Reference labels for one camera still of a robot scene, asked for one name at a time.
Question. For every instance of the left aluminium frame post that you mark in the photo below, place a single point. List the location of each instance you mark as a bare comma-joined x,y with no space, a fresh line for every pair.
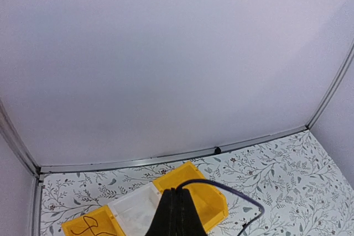
17,146

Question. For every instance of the yellow plastic bin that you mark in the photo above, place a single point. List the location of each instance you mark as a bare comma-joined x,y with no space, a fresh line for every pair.
99,222
210,203

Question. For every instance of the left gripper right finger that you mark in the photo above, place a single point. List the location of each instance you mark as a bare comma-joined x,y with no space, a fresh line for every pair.
187,221

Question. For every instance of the aluminium frame post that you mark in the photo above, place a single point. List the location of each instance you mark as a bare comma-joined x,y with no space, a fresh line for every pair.
334,85
17,146

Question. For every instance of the white translucent plastic bin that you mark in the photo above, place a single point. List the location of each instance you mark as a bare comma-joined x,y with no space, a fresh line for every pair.
135,211

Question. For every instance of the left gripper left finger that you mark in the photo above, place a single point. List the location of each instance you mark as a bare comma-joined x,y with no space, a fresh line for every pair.
163,220

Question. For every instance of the right yellow plastic bin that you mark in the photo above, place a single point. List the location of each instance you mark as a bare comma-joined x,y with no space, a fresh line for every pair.
210,203

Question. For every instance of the left yellow plastic bin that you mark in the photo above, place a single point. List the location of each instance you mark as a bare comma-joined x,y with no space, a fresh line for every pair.
99,222

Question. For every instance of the right aluminium frame post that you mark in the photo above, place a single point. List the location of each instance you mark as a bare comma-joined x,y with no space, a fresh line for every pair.
334,85

